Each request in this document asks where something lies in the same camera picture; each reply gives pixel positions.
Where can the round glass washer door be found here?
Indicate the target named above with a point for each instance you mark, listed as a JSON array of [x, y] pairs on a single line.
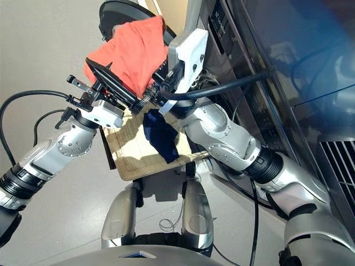
[[111, 11]]

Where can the grey robot torso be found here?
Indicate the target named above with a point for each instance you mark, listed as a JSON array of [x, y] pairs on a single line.
[[172, 256]]

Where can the light grey vertical panel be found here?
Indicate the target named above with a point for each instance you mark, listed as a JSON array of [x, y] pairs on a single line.
[[194, 14]]

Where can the black washer control panel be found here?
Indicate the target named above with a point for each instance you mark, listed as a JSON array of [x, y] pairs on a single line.
[[217, 25]]

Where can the orange cloth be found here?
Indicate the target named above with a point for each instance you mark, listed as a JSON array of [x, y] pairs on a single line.
[[133, 50]]

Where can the dark brown stand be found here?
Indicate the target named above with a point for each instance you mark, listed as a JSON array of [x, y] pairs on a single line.
[[106, 149]]

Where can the black vent grille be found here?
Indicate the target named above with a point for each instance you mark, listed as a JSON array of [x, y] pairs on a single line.
[[338, 163]]

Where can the grey washing machine tower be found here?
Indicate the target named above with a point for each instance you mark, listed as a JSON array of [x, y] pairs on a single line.
[[277, 83]]

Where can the navy blue cloth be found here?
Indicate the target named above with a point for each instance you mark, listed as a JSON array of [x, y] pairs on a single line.
[[161, 138]]

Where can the pale woven basket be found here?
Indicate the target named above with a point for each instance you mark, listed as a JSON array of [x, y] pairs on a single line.
[[133, 155]]

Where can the silver robot leg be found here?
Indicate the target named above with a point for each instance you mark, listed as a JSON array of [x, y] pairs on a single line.
[[197, 210], [119, 216]]

